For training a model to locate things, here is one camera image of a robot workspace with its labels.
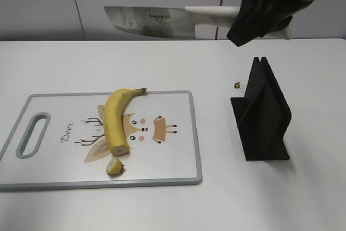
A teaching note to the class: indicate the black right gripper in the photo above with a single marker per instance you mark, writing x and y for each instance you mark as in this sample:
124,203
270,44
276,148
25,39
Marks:
258,18

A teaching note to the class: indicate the white-handled kitchen knife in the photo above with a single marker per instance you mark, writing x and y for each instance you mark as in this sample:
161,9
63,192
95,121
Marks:
176,23

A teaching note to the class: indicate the yellow banana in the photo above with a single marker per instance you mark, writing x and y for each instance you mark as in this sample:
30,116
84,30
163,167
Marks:
112,119

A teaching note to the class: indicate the cut banana tip piece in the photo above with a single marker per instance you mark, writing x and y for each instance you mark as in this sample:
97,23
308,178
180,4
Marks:
115,166

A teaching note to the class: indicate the black knife stand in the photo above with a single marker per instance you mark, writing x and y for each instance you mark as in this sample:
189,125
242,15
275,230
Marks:
262,115

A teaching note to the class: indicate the white deer cutting board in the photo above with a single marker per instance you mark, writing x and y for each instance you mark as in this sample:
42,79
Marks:
57,142

